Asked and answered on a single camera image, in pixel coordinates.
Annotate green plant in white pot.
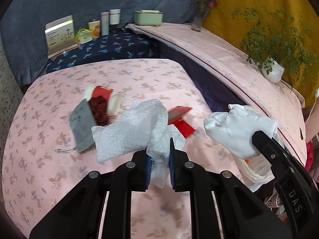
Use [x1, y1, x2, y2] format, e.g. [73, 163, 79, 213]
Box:
[230, 7, 314, 90]

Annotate yellow printed can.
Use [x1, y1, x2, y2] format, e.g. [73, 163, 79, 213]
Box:
[88, 19, 101, 39]

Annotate red flat box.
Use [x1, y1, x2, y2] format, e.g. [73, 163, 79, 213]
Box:
[167, 106, 196, 138]

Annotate short white canister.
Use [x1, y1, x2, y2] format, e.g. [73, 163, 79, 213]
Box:
[109, 9, 121, 25]

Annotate bin with white bag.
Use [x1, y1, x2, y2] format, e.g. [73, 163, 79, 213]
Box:
[234, 106, 285, 192]

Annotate dark blue floral cloth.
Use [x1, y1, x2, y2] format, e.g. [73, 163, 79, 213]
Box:
[46, 26, 161, 74]

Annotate grey-blue backdrop cloth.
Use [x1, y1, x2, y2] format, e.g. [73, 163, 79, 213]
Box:
[0, 0, 220, 90]

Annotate red and white paper cup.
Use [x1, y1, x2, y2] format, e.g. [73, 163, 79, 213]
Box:
[84, 85, 123, 116]

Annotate white cable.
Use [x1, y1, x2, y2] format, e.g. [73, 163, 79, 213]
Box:
[305, 87, 319, 125]

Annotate pale green tissue box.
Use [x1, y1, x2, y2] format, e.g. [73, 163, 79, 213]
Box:
[134, 10, 163, 26]

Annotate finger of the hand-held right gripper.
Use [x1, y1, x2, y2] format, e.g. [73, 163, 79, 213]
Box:
[252, 130, 294, 175]

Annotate pink flowers in glass vase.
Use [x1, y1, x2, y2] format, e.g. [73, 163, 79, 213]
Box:
[190, 0, 218, 32]

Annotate grey drawstring pouch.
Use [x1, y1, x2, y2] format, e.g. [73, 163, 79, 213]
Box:
[54, 100, 98, 153]

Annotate dark purple cloth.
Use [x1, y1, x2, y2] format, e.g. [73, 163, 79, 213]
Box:
[157, 40, 250, 112]

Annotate green and white packet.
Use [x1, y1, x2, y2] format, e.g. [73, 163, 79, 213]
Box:
[75, 28, 93, 45]

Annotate pink rabbit print tablecloth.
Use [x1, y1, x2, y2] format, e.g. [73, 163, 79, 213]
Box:
[1, 59, 252, 239]

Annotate white card box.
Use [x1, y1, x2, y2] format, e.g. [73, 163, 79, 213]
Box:
[45, 15, 79, 59]

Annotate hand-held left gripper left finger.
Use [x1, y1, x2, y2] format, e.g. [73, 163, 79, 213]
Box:
[29, 149, 153, 239]

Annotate pink shelf cloth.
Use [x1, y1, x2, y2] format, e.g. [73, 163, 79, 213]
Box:
[125, 22, 308, 165]

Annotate white glove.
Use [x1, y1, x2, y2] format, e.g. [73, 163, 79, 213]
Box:
[203, 104, 278, 160]

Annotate white paper towel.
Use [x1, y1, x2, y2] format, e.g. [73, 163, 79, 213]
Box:
[91, 99, 186, 189]

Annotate tall white bottle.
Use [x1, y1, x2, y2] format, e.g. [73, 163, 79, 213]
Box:
[101, 12, 110, 36]

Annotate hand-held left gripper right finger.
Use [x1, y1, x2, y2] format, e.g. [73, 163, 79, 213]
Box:
[169, 137, 292, 239]

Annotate dark red scrunchie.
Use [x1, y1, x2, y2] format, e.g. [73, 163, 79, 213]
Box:
[88, 96, 110, 127]

